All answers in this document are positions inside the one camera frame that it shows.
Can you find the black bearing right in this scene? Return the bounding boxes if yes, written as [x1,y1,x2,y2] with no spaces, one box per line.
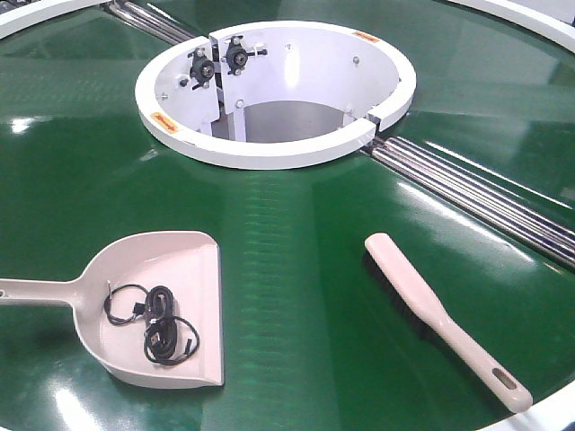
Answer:
[224,35,268,75]

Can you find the white outer rim left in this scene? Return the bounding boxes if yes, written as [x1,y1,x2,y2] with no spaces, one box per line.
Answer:
[1,0,106,39]

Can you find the pink plastic dustpan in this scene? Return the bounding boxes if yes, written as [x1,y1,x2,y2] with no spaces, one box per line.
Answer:
[1,231,225,389]

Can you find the black bearing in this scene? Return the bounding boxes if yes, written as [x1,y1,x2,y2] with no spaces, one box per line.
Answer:
[189,48,216,91]
[224,35,268,75]

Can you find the black bearing left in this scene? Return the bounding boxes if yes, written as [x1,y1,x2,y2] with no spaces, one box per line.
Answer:
[189,48,216,91]

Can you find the white rim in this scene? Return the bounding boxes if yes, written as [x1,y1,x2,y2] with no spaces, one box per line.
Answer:
[1,0,106,39]
[451,0,574,53]

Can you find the pink hand brush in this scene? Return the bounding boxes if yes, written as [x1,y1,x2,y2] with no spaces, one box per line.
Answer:
[365,233,533,413]

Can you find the steel rollers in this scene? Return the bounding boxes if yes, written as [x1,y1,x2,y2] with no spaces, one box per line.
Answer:
[104,1,195,45]
[362,136,574,270]

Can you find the steel rollers right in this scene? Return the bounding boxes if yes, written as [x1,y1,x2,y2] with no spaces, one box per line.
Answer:
[362,136,574,270]

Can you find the white inner ring guard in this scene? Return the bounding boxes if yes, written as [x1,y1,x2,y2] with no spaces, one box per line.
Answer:
[135,21,417,170]

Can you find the steel rollers upper left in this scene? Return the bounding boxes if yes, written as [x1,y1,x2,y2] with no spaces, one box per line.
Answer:
[104,1,195,45]

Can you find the white outer rim right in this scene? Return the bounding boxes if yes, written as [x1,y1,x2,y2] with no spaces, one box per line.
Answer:
[451,0,574,53]

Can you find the black cable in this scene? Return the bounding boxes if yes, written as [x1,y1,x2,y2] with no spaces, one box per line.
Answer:
[102,280,201,366]

